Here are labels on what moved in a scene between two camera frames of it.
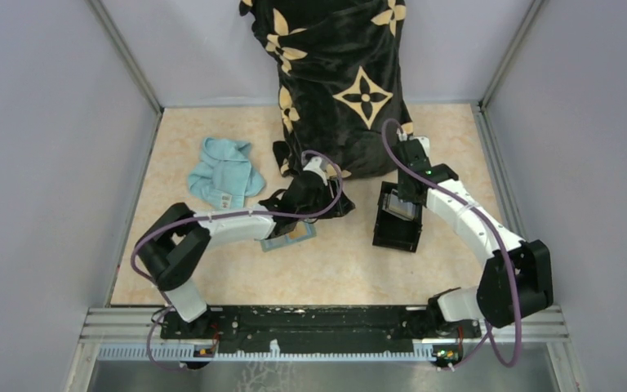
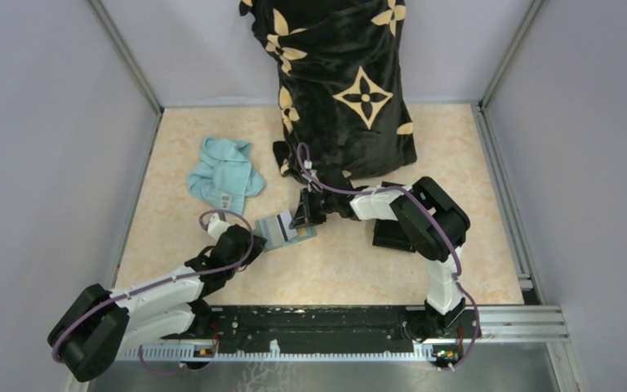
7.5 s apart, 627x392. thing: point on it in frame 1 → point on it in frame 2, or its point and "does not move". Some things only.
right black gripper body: [401, 189] → [317, 205]
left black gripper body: [323, 197] → [254, 250]
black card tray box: [397, 224] does not move
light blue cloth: [224, 175] does not move
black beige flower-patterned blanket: [340, 81] does not move
